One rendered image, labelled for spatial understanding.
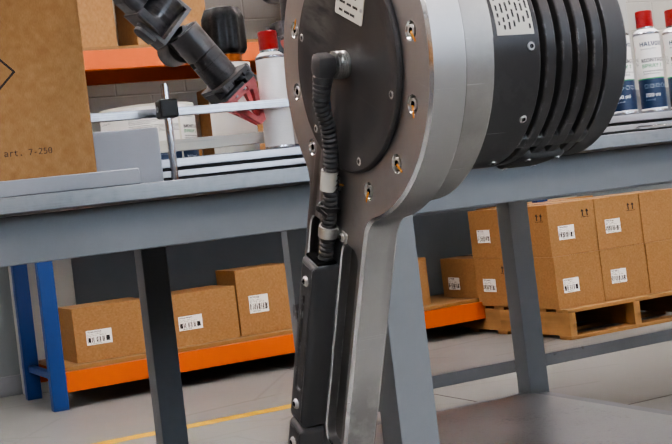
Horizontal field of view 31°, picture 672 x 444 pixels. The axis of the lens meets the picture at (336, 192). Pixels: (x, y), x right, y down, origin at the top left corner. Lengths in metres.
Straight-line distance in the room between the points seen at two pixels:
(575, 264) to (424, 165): 5.10
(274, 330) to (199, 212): 4.44
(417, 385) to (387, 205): 0.84
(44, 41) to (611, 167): 0.87
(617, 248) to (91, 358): 2.56
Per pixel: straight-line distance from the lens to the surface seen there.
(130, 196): 1.53
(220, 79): 2.05
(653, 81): 2.51
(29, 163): 1.55
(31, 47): 1.57
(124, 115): 1.97
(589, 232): 5.99
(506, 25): 0.90
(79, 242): 1.55
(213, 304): 5.89
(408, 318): 1.70
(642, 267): 6.18
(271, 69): 2.09
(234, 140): 2.10
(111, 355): 5.77
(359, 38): 0.90
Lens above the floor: 0.78
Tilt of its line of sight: level
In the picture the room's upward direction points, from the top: 7 degrees counter-clockwise
